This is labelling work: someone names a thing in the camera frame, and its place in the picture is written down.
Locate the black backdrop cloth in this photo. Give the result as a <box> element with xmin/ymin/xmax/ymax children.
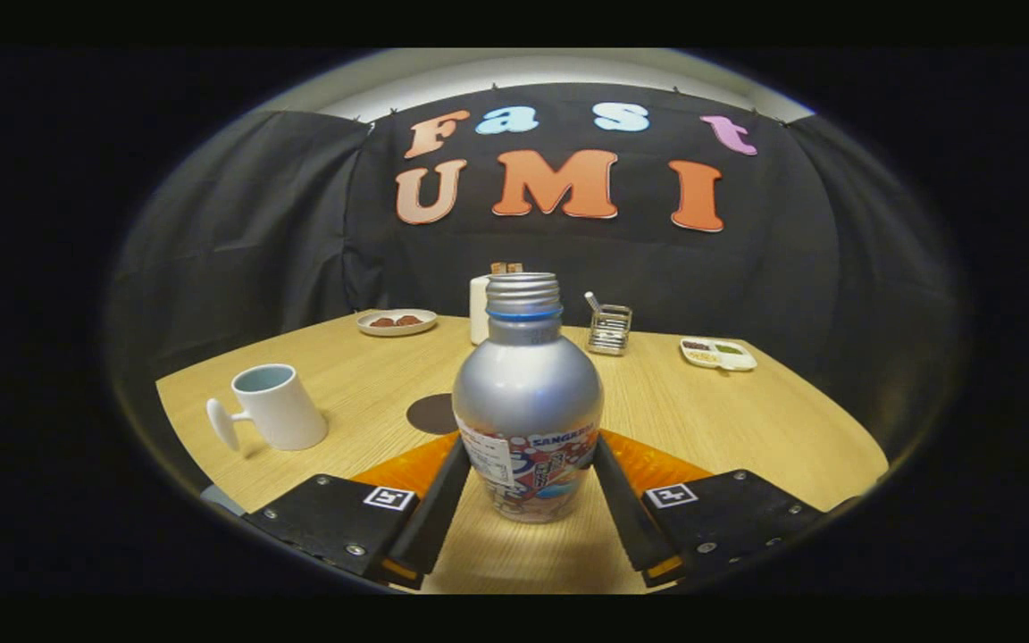
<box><xmin>104</xmin><ymin>82</ymin><xmax>962</xmax><ymax>465</ymax></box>

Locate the white toaster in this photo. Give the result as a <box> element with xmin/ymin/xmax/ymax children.
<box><xmin>469</xmin><ymin>272</ymin><xmax>490</xmax><ymax>347</ymax></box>

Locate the white cup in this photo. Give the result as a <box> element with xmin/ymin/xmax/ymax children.
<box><xmin>205</xmin><ymin>363</ymin><xmax>330</xmax><ymax>453</ymax></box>

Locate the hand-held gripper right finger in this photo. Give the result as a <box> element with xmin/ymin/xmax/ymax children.
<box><xmin>592</xmin><ymin>430</ymin><xmax>828</xmax><ymax>588</ymax></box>

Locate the silver juice bottle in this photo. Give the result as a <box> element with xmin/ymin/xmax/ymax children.
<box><xmin>452</xmin><ymin>272</ymin><xmax>606</xmax><ymax>524</ymax></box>

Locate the brown round coaster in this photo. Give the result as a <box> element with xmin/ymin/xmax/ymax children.
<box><xmin>406</xmin><ymin>393</ymin><xmax>460</xmax><ymax>436</ymax></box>

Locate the wooden table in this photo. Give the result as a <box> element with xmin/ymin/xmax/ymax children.
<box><xmin>155</xmin><ymin>310</ymin><xmax>891</xmax><ymax>595</ymax></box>

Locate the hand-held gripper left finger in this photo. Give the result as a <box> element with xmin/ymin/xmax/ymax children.
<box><xmin>242</xmin><ymin>431</ymin><xmax>473</xmax><ymax>590</ymax></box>

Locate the white round plate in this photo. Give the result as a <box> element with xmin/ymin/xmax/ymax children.
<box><xmin>356</xmin><ymin>308</ymin><xmax>439</xmax><ymax>338</ymax></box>

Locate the glass wire holder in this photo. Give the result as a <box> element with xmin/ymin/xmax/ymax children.
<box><xmin>586</xmin><ymin>304</ymin><xmax>633</xmax><ymax>357</ymax></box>

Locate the white divided dish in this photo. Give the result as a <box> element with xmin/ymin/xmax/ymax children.
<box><xmin>680</xmin><ymin>337</ymin><xmax>758</xmax><ymax>372</ymax></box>

